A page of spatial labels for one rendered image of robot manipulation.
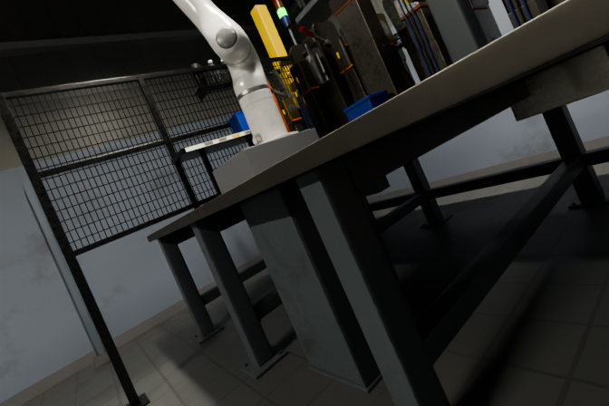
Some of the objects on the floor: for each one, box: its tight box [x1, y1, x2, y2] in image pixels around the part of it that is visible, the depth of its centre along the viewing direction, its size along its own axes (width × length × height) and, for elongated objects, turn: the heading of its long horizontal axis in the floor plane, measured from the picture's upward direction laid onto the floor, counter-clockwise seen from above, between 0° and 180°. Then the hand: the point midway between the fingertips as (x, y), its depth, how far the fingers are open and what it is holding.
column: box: [239, 178, 417, 394], centre depth 117 cm, size 31×31×66 cm
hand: (315, 3), depth 114 cm, fingers open, 8 cm apart
